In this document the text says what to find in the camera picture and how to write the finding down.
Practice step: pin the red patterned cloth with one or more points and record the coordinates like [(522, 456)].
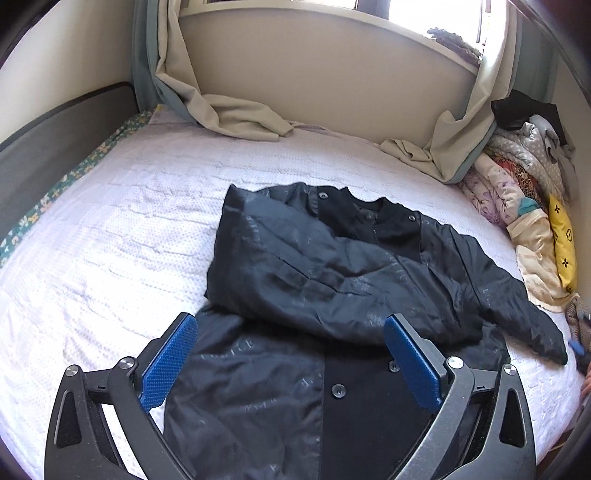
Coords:
[(515, 177)]

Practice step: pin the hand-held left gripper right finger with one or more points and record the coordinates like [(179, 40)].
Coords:
[(413, 362)]

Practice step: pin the purple floral blanket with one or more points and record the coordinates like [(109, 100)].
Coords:
[(489, 194)]

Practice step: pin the green floral bed sheet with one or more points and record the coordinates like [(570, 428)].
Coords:
[(69, 175)]

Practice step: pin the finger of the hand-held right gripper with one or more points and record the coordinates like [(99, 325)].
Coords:
[(576, 346)]

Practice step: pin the grey padded headboard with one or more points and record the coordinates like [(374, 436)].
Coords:
[(46, 138)]

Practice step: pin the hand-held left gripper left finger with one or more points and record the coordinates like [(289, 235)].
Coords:
[(168, 364)]

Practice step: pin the grey dotted garment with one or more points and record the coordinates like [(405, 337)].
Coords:
[(531, 147)]

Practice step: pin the white bed cover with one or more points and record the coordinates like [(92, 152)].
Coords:
[(115, 230)]

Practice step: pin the black cloth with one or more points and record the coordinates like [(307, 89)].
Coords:
[(521, 110)]

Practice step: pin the grey-green curtain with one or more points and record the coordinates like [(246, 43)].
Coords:
[(143, 60), (531, 55)]

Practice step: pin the yellow patterned pillow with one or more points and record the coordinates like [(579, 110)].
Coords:
[(564, 240)]

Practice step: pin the black jacket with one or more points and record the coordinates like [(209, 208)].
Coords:
[(323, 277)]

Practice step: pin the purple knitted cloth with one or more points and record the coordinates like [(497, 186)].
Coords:
[(455, 44)]

